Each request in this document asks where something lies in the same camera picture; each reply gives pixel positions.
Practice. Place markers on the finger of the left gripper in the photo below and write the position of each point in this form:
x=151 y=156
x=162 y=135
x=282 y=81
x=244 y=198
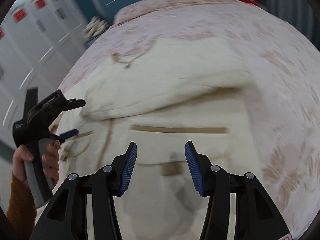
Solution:
x=69 y=134
x=74 y=103

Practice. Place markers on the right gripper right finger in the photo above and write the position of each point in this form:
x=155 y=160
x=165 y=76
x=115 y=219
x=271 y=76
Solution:
x=211 y=180

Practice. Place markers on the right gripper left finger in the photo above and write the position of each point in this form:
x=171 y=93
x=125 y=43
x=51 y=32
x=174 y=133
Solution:
x=108 y=182

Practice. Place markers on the cream quilted coat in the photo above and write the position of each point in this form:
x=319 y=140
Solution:
x=175 y=91

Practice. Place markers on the orange sleeved left forearm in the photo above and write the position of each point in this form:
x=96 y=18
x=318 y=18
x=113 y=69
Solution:
x=22 y=211

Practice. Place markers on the person's left hand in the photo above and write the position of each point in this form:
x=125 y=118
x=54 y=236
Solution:
x=23 y=155

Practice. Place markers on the white wardrobe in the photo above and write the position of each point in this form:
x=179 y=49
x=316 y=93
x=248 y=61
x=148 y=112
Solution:
x=41 y=40

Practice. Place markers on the white plush toy on nightstand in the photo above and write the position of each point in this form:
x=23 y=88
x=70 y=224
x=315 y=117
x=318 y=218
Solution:
x=95 y=27

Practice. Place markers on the pink floral bedspread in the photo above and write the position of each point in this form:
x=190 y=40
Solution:
x=282 y=102

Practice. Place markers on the grey curtain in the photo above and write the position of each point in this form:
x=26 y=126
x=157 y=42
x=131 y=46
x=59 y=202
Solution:
x=299 y=14

